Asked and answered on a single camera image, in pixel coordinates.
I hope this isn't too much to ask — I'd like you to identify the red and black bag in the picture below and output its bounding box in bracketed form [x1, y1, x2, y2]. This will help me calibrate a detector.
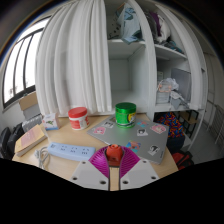
[171, 149, 194, 171]

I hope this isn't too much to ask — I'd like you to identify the black metal rack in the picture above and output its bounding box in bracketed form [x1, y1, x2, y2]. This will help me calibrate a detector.
[179, 109, 201, 141]

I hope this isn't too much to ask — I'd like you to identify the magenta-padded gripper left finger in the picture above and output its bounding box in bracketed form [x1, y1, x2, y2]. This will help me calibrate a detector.
[70, 145, 111, 192]

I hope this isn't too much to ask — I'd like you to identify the white shelf unit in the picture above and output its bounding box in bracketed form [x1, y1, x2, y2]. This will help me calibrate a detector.
[34, 0, 209, 123]

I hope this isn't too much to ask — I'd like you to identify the green metal tin can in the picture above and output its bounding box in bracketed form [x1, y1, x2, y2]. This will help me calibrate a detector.
[114, 102, 137, 129]

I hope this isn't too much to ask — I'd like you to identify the brown cardboard box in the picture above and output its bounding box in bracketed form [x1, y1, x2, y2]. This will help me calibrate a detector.
[18, 91, 39, 113]

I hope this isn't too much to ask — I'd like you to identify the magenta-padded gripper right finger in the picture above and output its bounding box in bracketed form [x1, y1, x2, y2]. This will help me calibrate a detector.
[118, 146, 160, 191]

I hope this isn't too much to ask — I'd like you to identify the silver laptop with stickers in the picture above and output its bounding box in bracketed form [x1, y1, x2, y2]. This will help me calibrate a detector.
[87, 115, 170, 165]

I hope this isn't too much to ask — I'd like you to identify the white power cable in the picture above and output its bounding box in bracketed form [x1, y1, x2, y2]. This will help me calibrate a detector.
[34, 146, 51, 170]

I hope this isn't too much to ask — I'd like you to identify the yellow pink paperback book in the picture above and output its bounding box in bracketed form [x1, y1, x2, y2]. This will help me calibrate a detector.
[13, 123, 48, 158]

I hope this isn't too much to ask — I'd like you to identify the light blue power strip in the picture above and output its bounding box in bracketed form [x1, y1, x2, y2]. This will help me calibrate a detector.
[46, 142, 97, 162]

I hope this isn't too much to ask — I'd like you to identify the white jar with red lid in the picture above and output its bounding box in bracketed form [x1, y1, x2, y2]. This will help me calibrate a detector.
[67, 106, 90, 131]

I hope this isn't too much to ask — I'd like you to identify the small white printed box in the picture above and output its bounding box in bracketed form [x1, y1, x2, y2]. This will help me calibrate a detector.
[42, 112, 60, 132]

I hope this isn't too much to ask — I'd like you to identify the orange-red charger block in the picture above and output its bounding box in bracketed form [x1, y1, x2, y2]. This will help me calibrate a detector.
[105, 143, 124, 168]

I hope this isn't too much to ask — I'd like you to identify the dark-framed window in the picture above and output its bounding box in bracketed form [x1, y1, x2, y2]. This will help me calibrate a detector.
[1, 16, 51, 109]

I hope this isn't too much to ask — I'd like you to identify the colourful patterned bag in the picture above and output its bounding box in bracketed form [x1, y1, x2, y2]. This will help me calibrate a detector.
[155, 111, 186, 139]

